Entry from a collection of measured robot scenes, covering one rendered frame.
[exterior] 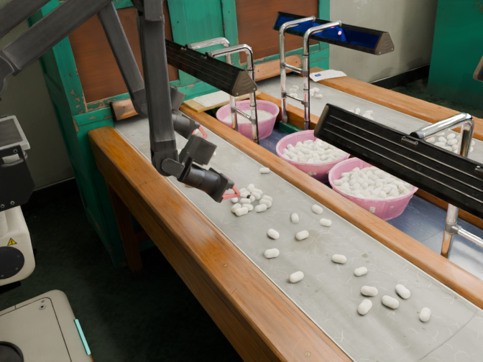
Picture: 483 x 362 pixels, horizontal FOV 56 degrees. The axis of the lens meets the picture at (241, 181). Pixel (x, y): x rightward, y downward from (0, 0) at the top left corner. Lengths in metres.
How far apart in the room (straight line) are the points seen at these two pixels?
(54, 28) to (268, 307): 0.74
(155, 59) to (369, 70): 3.27
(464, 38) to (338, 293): 3.22
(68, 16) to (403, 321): 0.94
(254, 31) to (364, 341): 1.63
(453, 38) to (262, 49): 2.15
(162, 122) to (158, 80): 0.10
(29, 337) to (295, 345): 1.13
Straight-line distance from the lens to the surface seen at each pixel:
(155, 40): 1.10
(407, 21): 4.44
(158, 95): 1.11
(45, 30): 1.08
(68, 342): 1.76
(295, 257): 1.17
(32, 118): 2.97
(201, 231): 1.24
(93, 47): 1.98
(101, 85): 2.01
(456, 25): 4.11
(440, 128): 0.93
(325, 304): 1.05
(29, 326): 1.88
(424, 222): 1.44
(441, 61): 4.23
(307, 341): 0.95
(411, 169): 0.88
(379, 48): 1.65
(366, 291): 1.07
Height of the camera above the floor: 1.49
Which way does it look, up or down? 30 degrees down
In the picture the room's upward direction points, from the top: 6 degrees counter-clockwise
